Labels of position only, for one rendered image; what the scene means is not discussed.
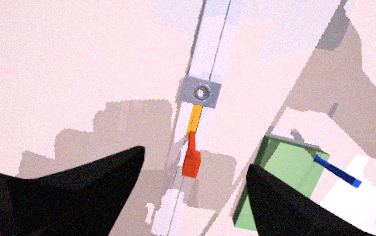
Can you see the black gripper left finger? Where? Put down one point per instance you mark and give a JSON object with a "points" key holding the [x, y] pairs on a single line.
{"points": [[82, 201]]}

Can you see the blue pin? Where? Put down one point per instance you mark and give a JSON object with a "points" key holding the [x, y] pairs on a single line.
{"points": [[338, 172]]}

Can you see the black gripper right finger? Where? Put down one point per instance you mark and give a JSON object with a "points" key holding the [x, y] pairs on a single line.
{"points": [[280, 210]]}

